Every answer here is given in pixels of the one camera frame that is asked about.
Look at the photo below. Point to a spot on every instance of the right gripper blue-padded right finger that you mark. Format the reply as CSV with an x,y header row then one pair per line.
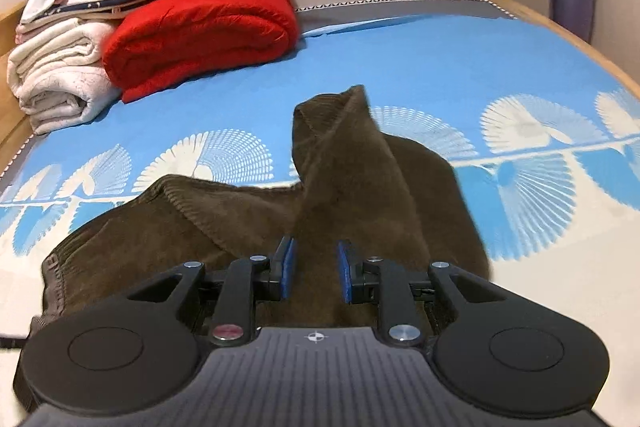
x,y
384,284

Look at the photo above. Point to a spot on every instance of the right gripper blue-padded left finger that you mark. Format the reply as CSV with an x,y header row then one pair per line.
x,y
247,283

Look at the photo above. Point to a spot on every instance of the brown corduroy pants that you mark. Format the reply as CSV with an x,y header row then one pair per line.
x,y
389,196

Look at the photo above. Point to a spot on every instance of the blue white patterned bed sheet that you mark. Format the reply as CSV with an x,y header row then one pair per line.
x,y
544,141

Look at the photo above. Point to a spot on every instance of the red folded blanket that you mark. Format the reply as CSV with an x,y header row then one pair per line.
x,y
169,41

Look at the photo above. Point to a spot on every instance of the white folded quilt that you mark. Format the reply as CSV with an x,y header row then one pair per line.
x,y
58,77

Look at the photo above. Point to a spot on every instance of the purple board by wall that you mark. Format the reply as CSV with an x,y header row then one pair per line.
x,y
576,16

